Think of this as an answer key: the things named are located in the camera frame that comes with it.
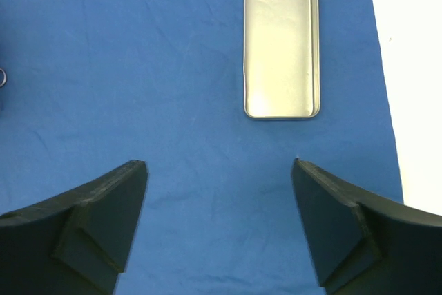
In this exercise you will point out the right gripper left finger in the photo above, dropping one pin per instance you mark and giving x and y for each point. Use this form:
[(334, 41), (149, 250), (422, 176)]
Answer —
[(77, 242)]

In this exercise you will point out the surgical scissors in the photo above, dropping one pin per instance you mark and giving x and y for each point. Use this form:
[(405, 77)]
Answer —
[(3, 78)]

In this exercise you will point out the blue surgical cloth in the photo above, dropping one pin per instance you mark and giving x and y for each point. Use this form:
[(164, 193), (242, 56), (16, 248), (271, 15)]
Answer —
[(93, 84)]

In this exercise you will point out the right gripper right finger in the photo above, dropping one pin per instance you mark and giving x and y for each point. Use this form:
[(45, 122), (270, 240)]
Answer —
[(363, 243)]

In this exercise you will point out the metal instrument tray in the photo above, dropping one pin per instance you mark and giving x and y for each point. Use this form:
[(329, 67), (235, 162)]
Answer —
[(281, 59)]

